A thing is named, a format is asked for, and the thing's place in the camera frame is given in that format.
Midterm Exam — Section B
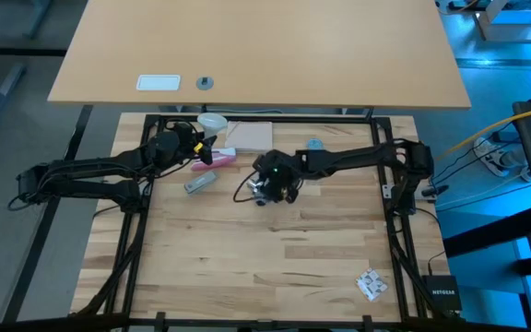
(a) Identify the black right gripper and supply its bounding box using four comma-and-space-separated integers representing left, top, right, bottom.
252, 148, 305, 205

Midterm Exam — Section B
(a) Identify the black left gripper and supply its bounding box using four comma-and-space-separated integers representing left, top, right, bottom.
171, 120, 217, 166

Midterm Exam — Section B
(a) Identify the white light bulb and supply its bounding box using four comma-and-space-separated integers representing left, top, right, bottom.
196, 112, 229, 140

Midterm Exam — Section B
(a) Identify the chrome lamp base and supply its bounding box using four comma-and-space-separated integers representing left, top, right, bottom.
246, 178, 277, 208

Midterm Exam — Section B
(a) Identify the black lamp power cord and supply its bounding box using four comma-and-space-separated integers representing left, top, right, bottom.
232, 169, 266, 205

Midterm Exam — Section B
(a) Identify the pink and white case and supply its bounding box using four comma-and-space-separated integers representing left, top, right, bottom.
190, 147, 238, 173

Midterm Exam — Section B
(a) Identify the white rectangular desk plate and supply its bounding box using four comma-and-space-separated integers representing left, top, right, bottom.
135, 74, 182, 92

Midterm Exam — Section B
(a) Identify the light wood desk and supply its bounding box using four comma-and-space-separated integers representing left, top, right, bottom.
46, 0, 473, 111

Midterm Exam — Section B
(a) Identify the white patterned card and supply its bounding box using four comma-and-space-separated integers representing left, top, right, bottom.
355, 267, 389, 302

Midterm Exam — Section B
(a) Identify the black floor beam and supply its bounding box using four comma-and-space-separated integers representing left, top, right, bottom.
0, 104, 94, 324

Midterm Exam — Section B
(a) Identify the white power strip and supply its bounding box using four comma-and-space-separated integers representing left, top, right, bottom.
471, 136, 531, 182

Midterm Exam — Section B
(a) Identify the black side table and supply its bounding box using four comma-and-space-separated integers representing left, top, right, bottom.
442, 89, 531, 332

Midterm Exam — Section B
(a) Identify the black metal table frame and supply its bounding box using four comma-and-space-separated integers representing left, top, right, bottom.
69, 113, 465, 332

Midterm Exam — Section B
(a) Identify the black floor cable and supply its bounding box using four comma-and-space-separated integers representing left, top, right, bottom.
431, 122, 531, 213

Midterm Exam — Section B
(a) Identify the yellow cable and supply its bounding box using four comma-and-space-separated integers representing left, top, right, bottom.
433, 101, 531, 162

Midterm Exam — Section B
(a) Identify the black Netgear network switch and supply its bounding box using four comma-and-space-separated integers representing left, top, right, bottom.
420, 274, 463, 313

